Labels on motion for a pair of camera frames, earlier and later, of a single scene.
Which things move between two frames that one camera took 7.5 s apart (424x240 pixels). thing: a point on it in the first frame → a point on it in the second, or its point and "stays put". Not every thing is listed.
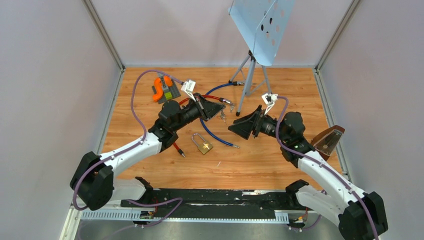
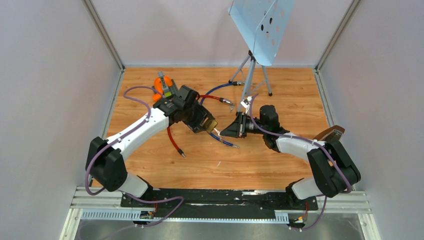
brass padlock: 204,146 → 211,125
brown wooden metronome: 326,142 stays put
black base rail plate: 257,203 stays put
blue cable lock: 237,83 stays put
